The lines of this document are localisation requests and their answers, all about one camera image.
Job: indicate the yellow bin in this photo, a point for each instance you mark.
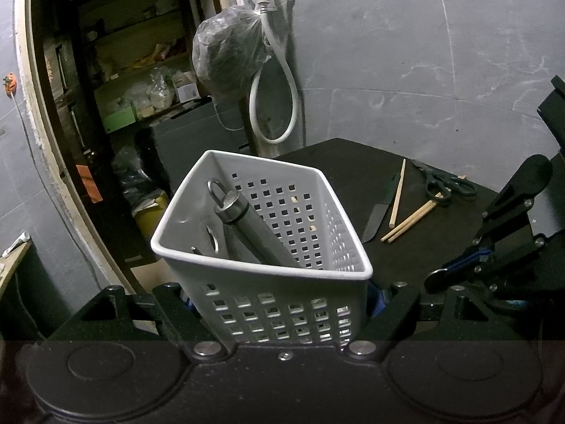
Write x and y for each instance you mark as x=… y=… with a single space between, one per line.
x=150 y=221

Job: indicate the grey cabinet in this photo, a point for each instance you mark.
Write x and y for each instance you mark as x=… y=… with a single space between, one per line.
x=190 y=141

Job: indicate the wooden chopstick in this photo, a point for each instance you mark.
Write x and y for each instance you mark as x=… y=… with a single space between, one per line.
x=415 y=223
x=397 y=194
x=408 y=220

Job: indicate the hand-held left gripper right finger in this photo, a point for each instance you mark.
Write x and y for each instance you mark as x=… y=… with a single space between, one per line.
x=378 y=302

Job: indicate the brown cardboard box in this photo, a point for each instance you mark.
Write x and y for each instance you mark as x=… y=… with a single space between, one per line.
x=150 y=274

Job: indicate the metal utensil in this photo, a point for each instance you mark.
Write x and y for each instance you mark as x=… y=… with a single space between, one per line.
x=217 y=251

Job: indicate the green box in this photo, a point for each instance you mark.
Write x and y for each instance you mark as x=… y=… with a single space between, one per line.
x=119 y=120

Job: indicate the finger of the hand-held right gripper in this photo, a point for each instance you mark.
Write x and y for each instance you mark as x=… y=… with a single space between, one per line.
x=507 y=260
x=521 y=185

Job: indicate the clear bag with dark contents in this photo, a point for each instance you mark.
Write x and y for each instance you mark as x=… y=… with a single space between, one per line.
x=229 y=53

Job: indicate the white tube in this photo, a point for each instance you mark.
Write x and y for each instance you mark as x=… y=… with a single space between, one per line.
x=15 y=244

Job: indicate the white plastic bag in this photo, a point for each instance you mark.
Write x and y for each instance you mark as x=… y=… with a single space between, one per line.
x=132 y=101

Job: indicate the pale door frame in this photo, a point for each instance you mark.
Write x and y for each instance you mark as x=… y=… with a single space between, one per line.
x=46 y=145

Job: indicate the clear plastic bag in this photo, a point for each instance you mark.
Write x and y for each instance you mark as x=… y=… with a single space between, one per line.
x=161 y=90

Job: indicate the white cardboard box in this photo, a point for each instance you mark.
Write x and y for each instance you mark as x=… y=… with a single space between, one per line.
x=187 y=92

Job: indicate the dark wooden door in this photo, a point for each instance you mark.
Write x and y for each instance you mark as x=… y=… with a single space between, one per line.
x=62 y=110

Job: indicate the cluttered storage shelf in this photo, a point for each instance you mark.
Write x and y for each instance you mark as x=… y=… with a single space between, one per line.
x=132 y=62

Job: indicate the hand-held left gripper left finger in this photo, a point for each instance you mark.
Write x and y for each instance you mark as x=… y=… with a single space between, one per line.
x=176 y=304

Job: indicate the orange plug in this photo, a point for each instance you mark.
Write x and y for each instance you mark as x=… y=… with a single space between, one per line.
x=9 y=84

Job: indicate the dark plastic bag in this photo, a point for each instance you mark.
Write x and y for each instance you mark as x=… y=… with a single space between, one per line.
x=132 y=176

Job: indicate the kitchen counter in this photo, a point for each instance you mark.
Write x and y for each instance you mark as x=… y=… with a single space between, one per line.
x=11 y=269

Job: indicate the white plastic utensil basket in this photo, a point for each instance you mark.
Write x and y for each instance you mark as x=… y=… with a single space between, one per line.
x=273 y=285

